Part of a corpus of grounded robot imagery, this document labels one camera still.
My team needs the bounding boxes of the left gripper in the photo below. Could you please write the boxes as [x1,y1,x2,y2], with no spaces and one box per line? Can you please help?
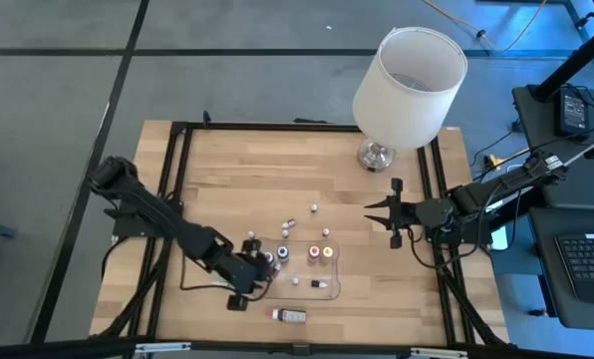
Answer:
[221,239,276,311]

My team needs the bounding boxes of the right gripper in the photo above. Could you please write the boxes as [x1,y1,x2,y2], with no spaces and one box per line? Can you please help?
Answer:
[364,178,421,249]

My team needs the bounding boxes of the clear plastic tray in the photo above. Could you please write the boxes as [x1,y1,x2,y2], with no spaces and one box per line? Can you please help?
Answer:
[252,236,342,301]

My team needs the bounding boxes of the white rectangular device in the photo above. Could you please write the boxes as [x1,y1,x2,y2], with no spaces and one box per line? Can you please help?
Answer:
[489,224,509,251]

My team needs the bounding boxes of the silver lamp with white shade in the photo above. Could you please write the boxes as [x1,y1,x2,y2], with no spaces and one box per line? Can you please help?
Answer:
[351,25,469,174]

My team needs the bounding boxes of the dark grey side desk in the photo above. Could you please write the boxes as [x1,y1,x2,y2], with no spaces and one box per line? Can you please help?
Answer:
[511,84,594,210]

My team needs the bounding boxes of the dark grey keyboard shelf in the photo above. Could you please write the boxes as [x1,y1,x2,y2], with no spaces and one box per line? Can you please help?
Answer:
[528,206,594,333]

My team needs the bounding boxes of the black rig crossbar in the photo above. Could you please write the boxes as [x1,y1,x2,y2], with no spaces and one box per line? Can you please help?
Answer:
[0,336,594,359]

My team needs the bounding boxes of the black keyboard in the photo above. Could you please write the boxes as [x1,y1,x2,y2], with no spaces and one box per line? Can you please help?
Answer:
[554,231,594,306]

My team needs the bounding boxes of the black power adapter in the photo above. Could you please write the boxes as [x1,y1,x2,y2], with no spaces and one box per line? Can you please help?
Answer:
[554,88,591,139]

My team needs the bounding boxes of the white rod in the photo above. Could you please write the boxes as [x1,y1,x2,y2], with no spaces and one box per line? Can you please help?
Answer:
[563,130,594,167]

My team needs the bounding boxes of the black stand pole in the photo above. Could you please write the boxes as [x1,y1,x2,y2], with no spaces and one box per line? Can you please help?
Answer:
[531,18,594,104]

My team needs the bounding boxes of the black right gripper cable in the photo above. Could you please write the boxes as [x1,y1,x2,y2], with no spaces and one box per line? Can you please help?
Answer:
[407,198,522,270]

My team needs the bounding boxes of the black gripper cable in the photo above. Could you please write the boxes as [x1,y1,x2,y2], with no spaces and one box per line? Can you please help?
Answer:
[178,251,273,303]
[407,198,522,270]

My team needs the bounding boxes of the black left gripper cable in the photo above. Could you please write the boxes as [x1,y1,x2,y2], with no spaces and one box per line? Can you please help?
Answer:
[178,251,273,303]

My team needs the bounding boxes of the silver metal bracket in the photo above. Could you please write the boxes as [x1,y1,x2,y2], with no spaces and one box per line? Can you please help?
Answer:
[133,341,192,355]
[410,347,468,359]

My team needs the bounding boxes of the black floor cable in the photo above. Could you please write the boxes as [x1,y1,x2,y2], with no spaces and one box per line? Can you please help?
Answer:
[468,128,517,169]

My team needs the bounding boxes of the black aluminium table frame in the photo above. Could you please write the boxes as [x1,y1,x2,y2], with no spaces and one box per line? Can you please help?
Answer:
[91,110,510,350]

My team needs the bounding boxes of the yellow extension cord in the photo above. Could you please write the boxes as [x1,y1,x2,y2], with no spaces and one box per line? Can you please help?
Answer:
[423,0,548,54]

